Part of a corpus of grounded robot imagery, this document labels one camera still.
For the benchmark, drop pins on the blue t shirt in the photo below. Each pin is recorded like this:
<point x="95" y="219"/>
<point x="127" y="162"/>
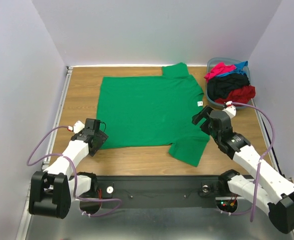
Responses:
<point x="238" y="70"/>

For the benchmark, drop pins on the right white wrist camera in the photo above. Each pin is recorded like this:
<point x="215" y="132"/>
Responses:
<point x="230" y="109"/>

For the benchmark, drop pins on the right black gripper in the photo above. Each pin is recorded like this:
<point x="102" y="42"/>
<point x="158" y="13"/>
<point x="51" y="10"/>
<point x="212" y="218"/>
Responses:
<point x="204" y="122"/>

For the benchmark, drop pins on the black t shirt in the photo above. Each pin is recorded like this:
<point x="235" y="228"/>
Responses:
<point x="220" y="87"/>

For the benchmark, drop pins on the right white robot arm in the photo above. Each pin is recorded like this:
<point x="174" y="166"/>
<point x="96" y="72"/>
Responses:
<point x="279" y="211"/>

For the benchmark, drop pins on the green t shirt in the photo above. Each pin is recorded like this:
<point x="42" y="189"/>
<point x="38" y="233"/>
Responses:
<point x="144" y="111"/>

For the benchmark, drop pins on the pink t shirt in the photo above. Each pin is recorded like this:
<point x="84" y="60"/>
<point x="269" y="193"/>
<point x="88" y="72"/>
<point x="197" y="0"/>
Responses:
<point x="219" y="69"/>

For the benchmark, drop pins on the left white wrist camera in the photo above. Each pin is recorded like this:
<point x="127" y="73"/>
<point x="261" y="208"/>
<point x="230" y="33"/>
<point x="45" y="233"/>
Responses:
<point x="77" y="127"/>

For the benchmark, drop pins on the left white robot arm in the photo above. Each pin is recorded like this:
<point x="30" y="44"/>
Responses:
<point x="63" y="167"/>

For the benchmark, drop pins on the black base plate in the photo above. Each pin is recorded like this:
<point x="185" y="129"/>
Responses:
<point x="163" y="191"/>

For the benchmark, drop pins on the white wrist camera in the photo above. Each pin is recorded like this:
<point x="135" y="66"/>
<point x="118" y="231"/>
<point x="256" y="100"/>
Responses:
<point x="230" y="109"/>
<point x="77" y="127"/>

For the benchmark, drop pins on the red t shirt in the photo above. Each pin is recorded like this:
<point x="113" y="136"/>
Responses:
<point x="241" y="95"/>

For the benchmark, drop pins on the grey plastic laundry basket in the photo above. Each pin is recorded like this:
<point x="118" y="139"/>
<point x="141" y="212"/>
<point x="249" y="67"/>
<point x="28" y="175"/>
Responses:
<point x="227" y="61"/>

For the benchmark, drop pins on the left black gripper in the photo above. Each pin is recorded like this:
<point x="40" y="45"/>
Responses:
<point x="102" y="138"/>

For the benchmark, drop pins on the aluminium frame rail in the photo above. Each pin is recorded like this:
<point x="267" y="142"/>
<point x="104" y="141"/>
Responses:
<point x="60" y="188"/>

